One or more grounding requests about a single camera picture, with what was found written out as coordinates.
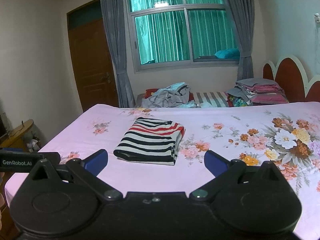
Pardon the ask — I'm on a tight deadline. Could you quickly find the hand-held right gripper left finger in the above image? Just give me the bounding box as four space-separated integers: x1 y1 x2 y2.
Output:
29 149 123 202

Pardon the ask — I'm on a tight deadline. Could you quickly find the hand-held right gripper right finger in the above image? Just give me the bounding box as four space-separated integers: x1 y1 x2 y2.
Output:
189 150 288 202

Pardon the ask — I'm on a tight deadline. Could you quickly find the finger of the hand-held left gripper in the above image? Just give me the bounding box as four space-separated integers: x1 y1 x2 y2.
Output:
37 152 61 165

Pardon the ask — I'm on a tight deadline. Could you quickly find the striped cartoon sweater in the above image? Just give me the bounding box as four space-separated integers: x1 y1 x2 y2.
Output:
113 117 186 166

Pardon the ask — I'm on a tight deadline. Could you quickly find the pile of grey clothes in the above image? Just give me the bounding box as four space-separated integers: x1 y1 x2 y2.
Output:
141 82 201 109

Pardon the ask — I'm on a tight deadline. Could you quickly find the wooden side table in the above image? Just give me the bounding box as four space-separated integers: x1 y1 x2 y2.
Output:
0 119 34 148

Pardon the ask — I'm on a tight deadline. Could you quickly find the dark screen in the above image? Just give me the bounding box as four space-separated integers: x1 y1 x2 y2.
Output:
0 112 8 141

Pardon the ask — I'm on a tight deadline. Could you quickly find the pink floral bed sheet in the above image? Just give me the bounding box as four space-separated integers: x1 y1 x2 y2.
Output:
4 101 320 239

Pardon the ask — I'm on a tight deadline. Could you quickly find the grey striped blanket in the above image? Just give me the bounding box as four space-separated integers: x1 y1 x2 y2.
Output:
194 91 231 108

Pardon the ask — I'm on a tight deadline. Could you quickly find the colourful floral cloth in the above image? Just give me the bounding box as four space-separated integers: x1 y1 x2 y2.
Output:
227 94 251 108

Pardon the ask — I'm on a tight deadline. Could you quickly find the stack of folded pink bedding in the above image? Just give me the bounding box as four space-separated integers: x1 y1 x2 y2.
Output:
234 78 290 105

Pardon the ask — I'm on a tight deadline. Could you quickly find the red pillow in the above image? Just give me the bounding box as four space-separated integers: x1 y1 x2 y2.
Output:
145 88 161 98

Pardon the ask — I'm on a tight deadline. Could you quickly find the brown wooden door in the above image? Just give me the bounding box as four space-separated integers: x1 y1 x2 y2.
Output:
66 0 119 112

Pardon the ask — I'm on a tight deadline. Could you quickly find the teal cloth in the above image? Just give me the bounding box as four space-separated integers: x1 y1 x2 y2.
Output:
214 48 240 59

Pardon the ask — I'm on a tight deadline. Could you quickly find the red scalloped headboard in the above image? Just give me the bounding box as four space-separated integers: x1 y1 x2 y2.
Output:
262 54 320 103

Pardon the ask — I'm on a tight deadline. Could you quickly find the grey curtain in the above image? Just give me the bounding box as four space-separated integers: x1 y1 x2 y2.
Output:
216 0 255 81
99 0 136 108

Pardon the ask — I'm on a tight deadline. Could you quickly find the sliding glass window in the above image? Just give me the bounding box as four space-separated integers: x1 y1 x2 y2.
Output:
126 0 241 73

